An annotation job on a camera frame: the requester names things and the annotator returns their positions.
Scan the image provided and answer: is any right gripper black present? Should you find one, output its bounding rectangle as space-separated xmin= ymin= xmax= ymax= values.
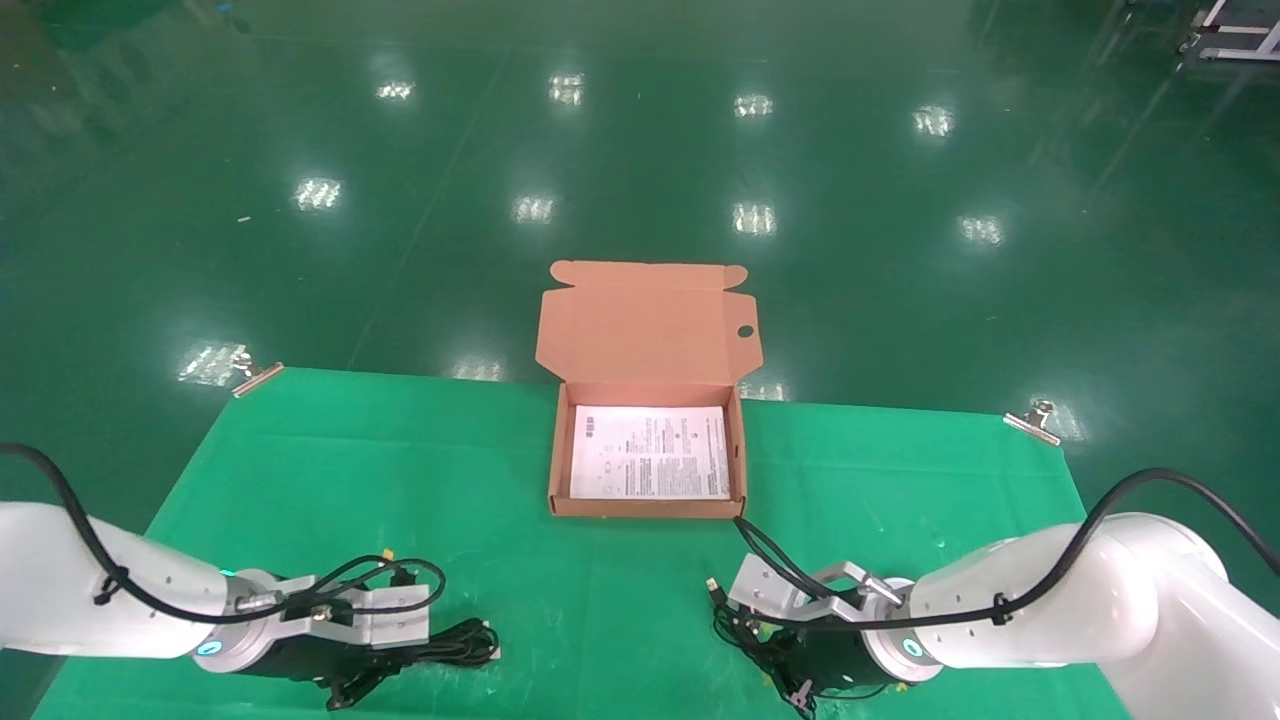
xmin=790 ymin=625 xmax=891 ymax=698

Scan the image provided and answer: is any white printed instruction sheet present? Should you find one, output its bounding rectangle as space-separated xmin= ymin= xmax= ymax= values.
xmin=568 ymin=404 xmax=733 ymax=501

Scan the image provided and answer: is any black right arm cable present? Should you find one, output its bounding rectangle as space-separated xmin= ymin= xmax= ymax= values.
xmin=733 ymin=468 xmax=1280 ymax=633

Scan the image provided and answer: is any white metal table frame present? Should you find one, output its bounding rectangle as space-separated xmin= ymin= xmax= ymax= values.
xmin=1180 ymin=0 xmax=1280 ymax=63

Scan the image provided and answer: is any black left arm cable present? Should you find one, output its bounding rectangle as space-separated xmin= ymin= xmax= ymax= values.
xmin=0 ymin=443 xmax=447 ymax=626

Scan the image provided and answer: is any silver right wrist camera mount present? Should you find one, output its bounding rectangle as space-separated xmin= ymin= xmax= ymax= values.
xmin=727 ymin=555 xmax=913 ymax=629

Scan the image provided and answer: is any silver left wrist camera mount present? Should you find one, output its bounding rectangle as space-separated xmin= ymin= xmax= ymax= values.
xmin=235 ymin=572 xmax=431 ymax=651

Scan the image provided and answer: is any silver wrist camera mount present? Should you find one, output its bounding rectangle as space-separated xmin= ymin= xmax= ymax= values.
xmin=235 ymin=572 xmax=431 ymax=651
xmin=727 ymin=555 xmax=913 ymax=629

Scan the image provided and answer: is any brown cardboard mailer box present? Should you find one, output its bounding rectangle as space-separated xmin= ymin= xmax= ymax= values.
xmin=535 ymin=260 xmax=763 ymax=519

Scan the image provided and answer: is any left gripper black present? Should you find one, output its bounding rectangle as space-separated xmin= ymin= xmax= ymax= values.
xmin=255 ymin=638 xmax=401 ymax=711

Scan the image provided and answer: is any black wired computer mouse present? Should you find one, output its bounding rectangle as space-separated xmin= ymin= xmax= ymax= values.
xmin=708 ymin=575 xmax=831 ymax=716

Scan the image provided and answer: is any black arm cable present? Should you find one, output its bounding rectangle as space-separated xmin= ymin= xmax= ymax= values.
xmin=0 ymin=443 xmax=447 ymax=626
xmin=733 ymin=468 xmax=1280 ymax=633

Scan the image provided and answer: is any metal binder clip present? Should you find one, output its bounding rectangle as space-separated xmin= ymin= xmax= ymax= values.
xmin=1003 ymin=399 xmax=1063 ymax=446
xmin=232 ymin=350 xmax=285 ymax=399

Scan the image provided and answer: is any green tablecloth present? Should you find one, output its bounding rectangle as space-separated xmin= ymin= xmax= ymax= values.
xmin=30 ymin=365 xmax=1131 ymax=720

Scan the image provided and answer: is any black data cable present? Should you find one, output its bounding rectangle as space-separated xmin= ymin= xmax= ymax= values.
xmin=340 ymin=617 xmax=501 ymax=706

